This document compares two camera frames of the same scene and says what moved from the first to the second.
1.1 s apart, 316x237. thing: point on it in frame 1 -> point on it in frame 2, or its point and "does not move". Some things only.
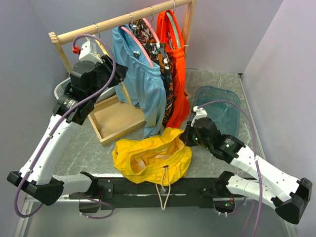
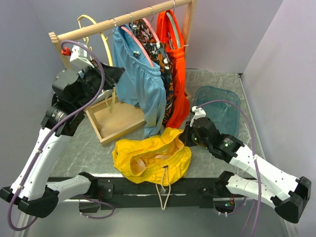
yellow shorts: (161, 159) does not move
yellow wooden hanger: (122, 83) -> (111, 106)
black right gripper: (185, 137) does not move
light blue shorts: (143, 86) does not move
